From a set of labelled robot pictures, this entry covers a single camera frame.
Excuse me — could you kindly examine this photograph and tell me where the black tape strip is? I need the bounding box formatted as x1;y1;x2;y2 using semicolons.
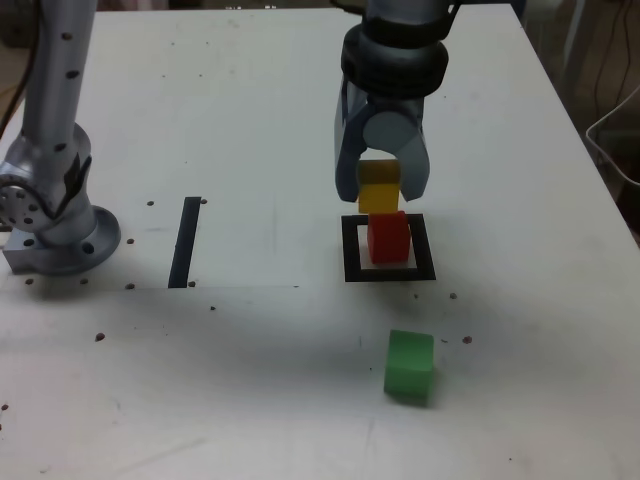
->
167;196;203;290

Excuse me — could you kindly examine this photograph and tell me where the green cube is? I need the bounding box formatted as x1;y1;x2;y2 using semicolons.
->
383;328;435;403

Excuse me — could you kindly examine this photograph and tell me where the white cable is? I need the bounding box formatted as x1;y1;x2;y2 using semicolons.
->
585;84;640;189

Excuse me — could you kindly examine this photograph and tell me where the red cube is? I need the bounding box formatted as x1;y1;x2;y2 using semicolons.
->
366;210;412;265

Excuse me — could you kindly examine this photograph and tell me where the black tape square outline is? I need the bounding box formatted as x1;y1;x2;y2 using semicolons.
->
340;213;437;284

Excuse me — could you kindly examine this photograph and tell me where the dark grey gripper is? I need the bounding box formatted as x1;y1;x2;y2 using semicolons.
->
333;79;432;204

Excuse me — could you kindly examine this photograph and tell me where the yellow cube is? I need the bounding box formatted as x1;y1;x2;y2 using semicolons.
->
357;159;403;214

